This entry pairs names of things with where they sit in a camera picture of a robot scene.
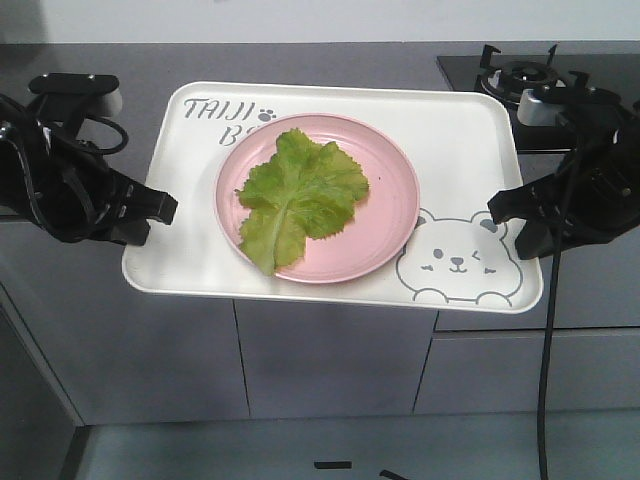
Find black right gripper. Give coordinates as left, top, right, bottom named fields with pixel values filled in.
left=487, top=117, right=639, bottom=260

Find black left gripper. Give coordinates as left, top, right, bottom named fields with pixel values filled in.
left=14, top=119, right=178, bottom=246

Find cream bear serving tray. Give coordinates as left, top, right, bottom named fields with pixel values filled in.
left=122, top=82, right=543, bottom=314

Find pink round plate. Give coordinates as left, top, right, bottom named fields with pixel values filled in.
left=214, top=114, right=420, bottom=284

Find green lettuce leaf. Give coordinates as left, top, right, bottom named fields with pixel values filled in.
left=236, top=129, right=369, bottom=276

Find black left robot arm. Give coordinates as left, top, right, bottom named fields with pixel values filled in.
left=1, top=96, right=178, bottom=246

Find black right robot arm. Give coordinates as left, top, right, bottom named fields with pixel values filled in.
left=488, top=104, right=639, bottom=260

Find grey lower cabinet doors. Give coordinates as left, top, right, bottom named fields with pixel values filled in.
left=0, top=214, right=640, bottom=429

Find black gas stove cooktop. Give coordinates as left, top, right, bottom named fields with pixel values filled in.
left=437, top=44, right=639, bottom=154

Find black floor tape strip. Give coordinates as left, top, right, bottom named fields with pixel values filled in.
left=313, top=461, right=353, bottom=470
left=379, top=469, right=408, bottom=480

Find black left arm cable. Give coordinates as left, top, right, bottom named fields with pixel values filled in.
left=0, top=107, right=130, bottom=231

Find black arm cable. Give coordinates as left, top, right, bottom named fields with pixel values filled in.
left=535, top=114, right=621, bottom=480
left=0, top=107, right=130, bottom=231

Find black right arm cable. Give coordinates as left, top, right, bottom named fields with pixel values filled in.
left=535, top=114, right=621, bottom=480

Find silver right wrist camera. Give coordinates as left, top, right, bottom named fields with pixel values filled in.
left=517, top=86, right=621, bottom=126

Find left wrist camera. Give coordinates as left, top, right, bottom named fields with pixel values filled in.
left=28, top=73, right=123, bottom=121

